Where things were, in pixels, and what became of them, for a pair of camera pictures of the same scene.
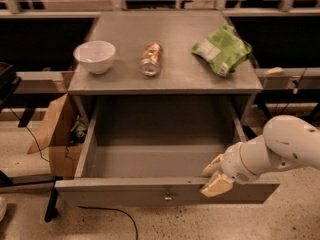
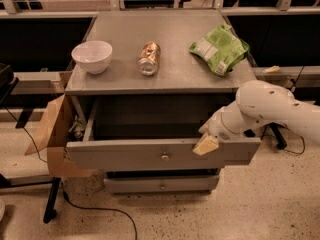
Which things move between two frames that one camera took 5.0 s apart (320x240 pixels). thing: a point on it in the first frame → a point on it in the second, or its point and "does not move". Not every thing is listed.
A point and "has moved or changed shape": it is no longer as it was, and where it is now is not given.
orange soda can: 151,61 does not move
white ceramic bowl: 95,56 does not move
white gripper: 234,164 → 216,126
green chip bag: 224,50 does not move
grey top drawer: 152,150 has moved or changed shape
